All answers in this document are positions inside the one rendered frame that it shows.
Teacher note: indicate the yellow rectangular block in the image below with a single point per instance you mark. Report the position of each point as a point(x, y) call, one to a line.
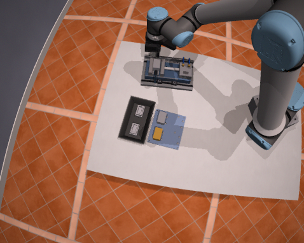
point(157, 134)

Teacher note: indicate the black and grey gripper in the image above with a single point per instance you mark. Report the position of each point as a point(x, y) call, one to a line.
point(152, 46)

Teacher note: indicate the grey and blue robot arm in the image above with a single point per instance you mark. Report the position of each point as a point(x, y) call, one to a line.
point(278, 38)

